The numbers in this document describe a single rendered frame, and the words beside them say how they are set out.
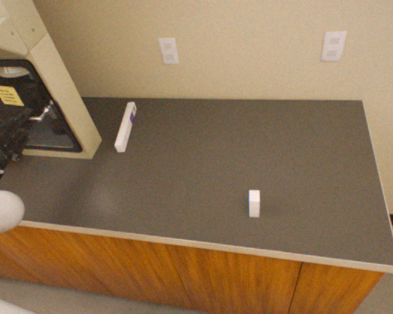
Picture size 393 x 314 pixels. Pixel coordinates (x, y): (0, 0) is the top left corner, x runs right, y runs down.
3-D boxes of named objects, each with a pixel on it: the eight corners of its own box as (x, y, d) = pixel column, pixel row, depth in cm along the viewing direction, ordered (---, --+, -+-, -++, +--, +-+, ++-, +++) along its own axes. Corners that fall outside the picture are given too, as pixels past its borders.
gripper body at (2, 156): (9, 173, 95) (25, 151, 101) (-9, 155, 89) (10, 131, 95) (-11, 173, 97) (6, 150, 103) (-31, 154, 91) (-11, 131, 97)
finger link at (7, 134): (-5, 148, 97) (-8, 146, 96) (13, 121, 103) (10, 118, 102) (6, 149, 96) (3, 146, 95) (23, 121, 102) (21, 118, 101)
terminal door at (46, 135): (18, 147, 129) (-53, 59, 99) (84, 152, 122) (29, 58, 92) (16, 149, 129) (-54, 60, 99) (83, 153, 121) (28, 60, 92)
